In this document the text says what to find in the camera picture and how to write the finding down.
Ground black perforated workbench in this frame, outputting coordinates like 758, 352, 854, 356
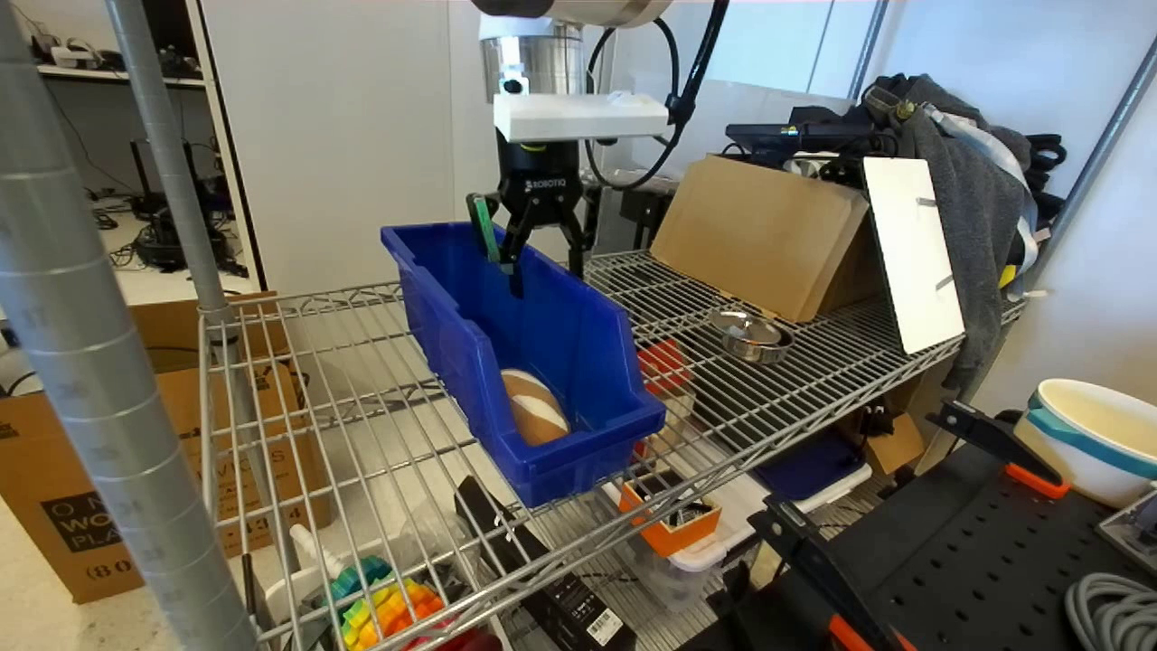
678, 398, 1157, 651

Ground stack of cardboard boxes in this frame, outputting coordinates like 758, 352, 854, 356
0, 290, 333, 606

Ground red container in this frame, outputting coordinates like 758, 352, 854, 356
636, 338, 695, 397

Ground pile of black gear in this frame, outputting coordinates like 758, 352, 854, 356
721, 104, 880, 178

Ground clear bin with white lid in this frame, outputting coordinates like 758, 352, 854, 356
600, 439, 874, 609

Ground black carton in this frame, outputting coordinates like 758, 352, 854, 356
454, 476, 626, 651

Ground dark blue lid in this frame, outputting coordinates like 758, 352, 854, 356
753, 432, 866, 504

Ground grey cloth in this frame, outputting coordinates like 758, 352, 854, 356
859, 72, 1042, 392

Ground wire shelf rack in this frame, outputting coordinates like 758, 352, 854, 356
0, 0, 1157, 651

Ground orange box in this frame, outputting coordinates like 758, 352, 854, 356
618, 477, 723, 558

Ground white bowl with teal rim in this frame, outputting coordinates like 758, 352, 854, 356
1013, 378, 1157, 510

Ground blue plastic bin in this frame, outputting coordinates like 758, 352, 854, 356
381, 222, 667, 509

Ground small cardboard box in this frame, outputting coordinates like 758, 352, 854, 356
857, 409, 928, 477

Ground small metal bowl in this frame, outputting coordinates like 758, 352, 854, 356
706, 308, 795, 366

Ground coil of grey cable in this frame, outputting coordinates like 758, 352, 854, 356
1064, 571, 1157, 651

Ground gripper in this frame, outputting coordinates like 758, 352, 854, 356
494, 139, 595, 299

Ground black straps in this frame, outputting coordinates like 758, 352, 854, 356
1025, 133, 1068, 229

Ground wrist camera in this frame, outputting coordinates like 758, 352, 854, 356
493, 92, 671, 144

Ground flat cardboard box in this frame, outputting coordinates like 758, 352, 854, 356
650, 154, 883, 325

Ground rainbow coloured toy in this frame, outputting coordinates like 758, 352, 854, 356
329, 555, 446, 651

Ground shelf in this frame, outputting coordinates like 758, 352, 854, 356
0, 0, 265, 292

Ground green black tool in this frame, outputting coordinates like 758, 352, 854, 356
466, 193, 503, 267

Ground white bottle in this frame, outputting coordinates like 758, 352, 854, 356
288, 523, 346, 581

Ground grey device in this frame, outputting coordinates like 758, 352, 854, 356
1096, 491, 1157, 577

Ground white board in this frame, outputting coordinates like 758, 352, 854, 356
861, 156, 967, 356

